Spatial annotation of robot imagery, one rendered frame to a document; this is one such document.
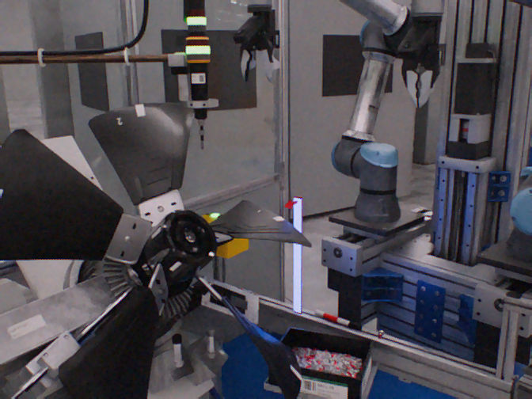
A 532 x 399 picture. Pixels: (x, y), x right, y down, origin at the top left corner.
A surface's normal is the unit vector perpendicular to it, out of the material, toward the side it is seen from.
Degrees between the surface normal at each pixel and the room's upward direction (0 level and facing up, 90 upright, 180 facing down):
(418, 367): 90
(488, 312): 90
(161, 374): 84
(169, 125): 43
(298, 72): 90
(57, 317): 50
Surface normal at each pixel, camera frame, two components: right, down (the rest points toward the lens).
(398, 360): -0.59, 0.22
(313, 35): 0.52, 0.22
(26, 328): 0.61, -0.50
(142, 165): -0.07, -0.38
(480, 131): 0.69, 0.18
